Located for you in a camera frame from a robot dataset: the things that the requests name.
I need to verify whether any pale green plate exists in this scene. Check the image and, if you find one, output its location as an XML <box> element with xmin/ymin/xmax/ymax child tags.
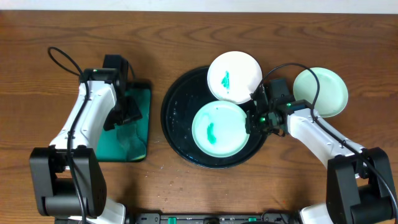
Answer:
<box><xmin>192</xmin><ymin>101</ymin><xmax>249</xmax><ymax>158</ymax></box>
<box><xmin>293</xmin><ymin>67</ymin><xmax>348</xmax><ymax>118</ymax></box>

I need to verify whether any dark green scrub sponge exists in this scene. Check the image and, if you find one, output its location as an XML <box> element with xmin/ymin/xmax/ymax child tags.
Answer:
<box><xmin>117</xmin><ymin>123</ymin><xmax>148</xmax><ymax>162</ymax></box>

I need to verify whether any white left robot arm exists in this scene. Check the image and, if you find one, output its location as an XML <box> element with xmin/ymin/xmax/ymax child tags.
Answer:
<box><xmin>29</xmin><ymin>68</ymin><xmax>138</xmax><ymax>223</ymax></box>

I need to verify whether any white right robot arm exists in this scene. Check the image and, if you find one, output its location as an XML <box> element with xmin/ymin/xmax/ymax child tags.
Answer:
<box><xmin>246</xmin><ymin>83</ymin><xmax>397</xmax><ymax>223</ymax></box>

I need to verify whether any black round tray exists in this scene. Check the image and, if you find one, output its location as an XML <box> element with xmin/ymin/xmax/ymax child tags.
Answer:
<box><xmin>160</xmin><ymin>66</ymin><xmax>267</xmax><ymax>169</ymax></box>

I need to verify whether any white plate green stain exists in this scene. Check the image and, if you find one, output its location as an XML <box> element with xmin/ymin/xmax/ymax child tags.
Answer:
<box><xmin>207</xmin><ymin>51</ymin><xmax>262</xmax><ymax>105</ymax></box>

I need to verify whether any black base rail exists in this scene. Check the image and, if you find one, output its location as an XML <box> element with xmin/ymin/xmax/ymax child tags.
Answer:
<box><xmin>124</xmin><ymin>210</ymin><xmax>302</xmax><ymax>224</ymax></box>

